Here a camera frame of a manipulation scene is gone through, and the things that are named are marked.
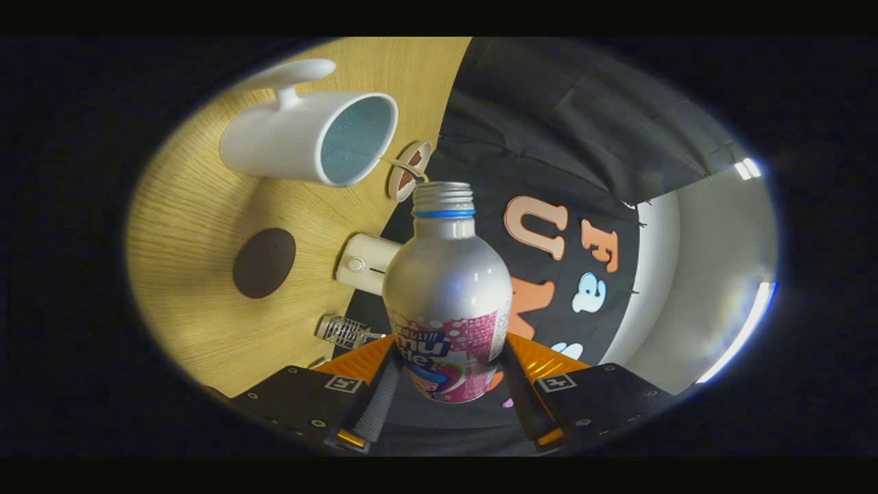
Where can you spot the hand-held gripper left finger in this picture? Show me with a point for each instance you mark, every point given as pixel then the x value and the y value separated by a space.
pixel 377 405

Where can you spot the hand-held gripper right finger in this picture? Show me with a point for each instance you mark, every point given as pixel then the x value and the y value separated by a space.
pixel 525 412

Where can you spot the silver juice bottle red label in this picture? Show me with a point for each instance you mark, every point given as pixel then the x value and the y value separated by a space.
pixel 446 274

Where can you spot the dark brown round coaster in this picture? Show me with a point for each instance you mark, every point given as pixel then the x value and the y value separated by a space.
pixel 264 264

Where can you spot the white cup blue inside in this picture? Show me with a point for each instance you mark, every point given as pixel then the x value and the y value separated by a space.
pixel 274 144

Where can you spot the white toaster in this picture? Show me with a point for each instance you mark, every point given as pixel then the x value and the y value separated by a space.
pixel 363 264

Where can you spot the white round plate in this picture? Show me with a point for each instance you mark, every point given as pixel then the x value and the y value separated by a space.
pixel 394 185

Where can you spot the brown food piece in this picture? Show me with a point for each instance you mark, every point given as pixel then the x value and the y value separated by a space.
pixel 406 180

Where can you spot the wooden table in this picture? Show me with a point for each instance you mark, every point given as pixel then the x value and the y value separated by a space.
pixel 192 219

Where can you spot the twin tube ceiling light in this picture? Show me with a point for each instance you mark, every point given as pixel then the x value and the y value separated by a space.
pixel 748 169

